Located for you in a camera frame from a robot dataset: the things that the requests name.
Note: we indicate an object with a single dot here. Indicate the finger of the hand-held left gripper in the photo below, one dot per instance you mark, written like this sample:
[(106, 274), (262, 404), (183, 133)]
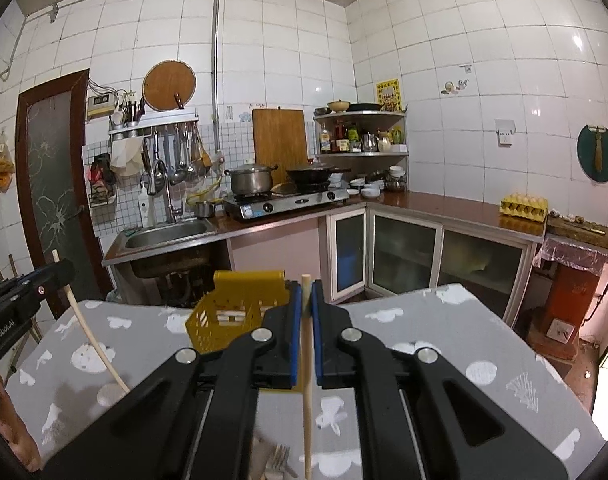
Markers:
[(51, 280)]

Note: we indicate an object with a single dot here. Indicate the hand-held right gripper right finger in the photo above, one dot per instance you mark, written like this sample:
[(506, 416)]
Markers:
[(318, 345)]

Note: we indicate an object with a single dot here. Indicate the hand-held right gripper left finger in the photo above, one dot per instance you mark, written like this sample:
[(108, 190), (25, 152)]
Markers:
[(295, 340)]

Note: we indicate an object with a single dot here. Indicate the wooden chopstick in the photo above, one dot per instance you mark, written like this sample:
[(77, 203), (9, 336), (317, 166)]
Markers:
[(308, 430), (91, 335)]

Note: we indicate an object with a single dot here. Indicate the yellow plastic utensil basket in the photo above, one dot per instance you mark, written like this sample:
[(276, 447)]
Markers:
[(244, 285)]

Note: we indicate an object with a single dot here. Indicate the row of hanging cooking utensils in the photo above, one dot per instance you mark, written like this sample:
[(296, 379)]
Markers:
[(178, 160)]

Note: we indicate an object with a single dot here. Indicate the person's left hand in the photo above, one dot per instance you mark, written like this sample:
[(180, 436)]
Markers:
[(11, 430)]

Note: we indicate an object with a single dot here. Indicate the brown frosted glass door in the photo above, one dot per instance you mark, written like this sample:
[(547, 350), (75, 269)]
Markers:
[(49, 170)]

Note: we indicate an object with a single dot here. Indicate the grey printed tablecloth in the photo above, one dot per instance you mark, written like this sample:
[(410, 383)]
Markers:
[(433, 340)]

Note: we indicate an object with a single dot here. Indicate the white dish soap bottle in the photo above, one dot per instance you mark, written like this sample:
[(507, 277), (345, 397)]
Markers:
[(146, 207)]

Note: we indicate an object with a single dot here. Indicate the metal fork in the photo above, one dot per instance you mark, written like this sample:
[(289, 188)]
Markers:
[(280, 460)]

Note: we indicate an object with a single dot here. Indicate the steel kitchen sink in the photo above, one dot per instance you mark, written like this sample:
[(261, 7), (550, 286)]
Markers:
[(164, 235)]

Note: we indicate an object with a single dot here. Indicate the steel gas stove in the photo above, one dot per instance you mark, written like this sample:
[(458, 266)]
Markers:
[(284, 206)]

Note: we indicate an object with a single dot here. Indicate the steel faucet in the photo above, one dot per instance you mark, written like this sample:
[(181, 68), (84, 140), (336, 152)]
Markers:
[(172, 205)]

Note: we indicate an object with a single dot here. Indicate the white hanging cloth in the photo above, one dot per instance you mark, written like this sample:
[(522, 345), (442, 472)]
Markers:
[(126, 157)]

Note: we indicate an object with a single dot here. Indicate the small steel pot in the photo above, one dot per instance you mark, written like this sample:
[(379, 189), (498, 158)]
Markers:
[(204, 209)]

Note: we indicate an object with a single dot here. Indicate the group of white bowls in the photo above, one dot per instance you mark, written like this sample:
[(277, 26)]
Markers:
[(369, 191)]

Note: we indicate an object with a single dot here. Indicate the steel pot with lid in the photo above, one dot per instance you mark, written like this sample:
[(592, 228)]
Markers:
[(251, 180)]

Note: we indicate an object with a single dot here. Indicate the black wok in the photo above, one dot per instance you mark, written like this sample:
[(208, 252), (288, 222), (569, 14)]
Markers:
[(314, 175)]

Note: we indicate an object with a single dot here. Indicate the brown kitchen counter cabinets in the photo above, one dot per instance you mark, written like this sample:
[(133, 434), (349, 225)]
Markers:
[(433, 207)]

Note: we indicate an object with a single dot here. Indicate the rectangular wooden cutting board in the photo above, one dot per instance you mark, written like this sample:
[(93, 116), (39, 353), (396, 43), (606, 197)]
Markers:
[(279, 140)]

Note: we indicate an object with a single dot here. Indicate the row of condiment bottles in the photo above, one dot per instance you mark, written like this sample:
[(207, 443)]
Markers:
[(339, 140)]

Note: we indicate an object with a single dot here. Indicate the round wooden cutting board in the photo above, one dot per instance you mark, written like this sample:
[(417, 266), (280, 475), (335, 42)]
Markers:
[(166, 85)]

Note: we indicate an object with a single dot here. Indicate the metal corner shelf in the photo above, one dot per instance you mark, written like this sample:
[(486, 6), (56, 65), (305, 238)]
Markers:
[(368, 114)]

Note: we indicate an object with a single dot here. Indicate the beige bowl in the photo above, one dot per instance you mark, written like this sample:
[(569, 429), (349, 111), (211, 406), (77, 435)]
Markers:
[(339, 106)]

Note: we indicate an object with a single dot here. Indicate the black frying pan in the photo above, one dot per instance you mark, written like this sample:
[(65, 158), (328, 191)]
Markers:
[(364, 107)]

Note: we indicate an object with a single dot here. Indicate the yellow egg tray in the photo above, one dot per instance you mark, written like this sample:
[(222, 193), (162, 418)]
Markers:
[(523, 207)]

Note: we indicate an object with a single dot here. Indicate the clear plastic table cover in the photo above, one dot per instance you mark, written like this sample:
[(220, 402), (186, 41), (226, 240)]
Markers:
[(563, 255)]

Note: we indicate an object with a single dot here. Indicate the wooden chopping block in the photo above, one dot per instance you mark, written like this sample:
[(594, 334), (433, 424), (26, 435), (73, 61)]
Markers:
[(578, 232)]

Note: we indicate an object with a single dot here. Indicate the wooden frame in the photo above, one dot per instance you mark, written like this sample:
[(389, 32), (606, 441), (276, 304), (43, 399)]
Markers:
[(12, 265)]

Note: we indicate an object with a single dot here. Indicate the yellow wall control box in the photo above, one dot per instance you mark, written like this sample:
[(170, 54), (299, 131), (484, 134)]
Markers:
[(100, 105)]

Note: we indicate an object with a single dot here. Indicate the metal wall utensil rack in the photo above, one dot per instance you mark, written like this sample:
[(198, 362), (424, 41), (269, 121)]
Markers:
[(154, 127)]

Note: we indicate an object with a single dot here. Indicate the yellow wall poster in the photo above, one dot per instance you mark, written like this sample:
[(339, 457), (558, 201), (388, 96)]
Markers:
[(387, 92)]

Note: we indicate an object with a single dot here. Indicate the grey wall pipe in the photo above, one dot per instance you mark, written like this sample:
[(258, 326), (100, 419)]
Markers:
[(215, 60)]

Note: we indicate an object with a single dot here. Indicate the white wall socket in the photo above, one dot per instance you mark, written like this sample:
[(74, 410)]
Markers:
[(504, 132)]

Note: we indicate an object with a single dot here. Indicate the wall tile sticker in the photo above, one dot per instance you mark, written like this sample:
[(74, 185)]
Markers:
[(448, 87)]

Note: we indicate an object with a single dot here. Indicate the green round wall board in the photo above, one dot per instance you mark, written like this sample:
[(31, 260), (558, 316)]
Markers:
[(586, 155)]

